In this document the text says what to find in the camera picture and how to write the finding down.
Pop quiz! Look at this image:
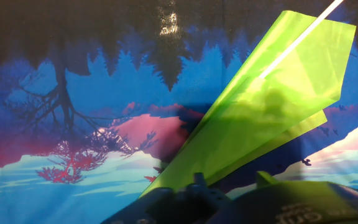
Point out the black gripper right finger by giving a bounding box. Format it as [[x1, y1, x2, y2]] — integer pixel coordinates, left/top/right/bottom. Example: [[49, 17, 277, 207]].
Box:
[[255, 170, 280, 189]]

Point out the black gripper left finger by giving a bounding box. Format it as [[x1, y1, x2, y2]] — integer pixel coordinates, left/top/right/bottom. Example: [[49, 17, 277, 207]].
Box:
[[101, 172, 232, 224]]

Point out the green flag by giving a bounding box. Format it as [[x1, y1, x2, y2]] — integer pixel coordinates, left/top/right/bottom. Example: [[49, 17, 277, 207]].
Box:
[[140, 0, 357, 198]]

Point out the printed landscape tablecloth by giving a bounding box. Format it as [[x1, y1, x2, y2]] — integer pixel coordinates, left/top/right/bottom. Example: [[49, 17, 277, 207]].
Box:
[[0, 0, 358, 224]]

